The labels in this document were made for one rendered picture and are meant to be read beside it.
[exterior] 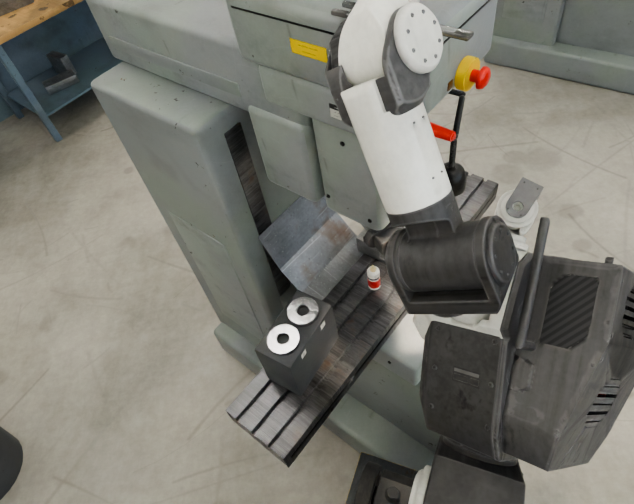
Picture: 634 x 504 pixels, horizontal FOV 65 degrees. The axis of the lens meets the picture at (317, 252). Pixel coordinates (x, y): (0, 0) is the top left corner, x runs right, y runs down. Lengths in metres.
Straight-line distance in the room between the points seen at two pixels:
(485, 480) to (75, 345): 2.63
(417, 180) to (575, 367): 0.32
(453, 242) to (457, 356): 0.21
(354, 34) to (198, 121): 0.77
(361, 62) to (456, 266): 0.27
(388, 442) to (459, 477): 1.40
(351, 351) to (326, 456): 0.95
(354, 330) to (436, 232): 0.94
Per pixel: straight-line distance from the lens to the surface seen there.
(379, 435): 2.20
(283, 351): 1.34
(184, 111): 1.40
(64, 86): 4.86
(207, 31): 1.28
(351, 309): 1.61
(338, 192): 1.26
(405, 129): 0.61
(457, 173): 1.16
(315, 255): 1.77
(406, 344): 1.63
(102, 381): 2.93
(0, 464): 2.83
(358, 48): 0.64
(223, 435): 2.54
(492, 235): 0.64
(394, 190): 0.62
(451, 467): 0.81
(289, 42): 1.03
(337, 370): 1.51
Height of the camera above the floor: 2.28
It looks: 50 degrees down
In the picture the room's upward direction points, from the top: 12 degrees counter-clockwise
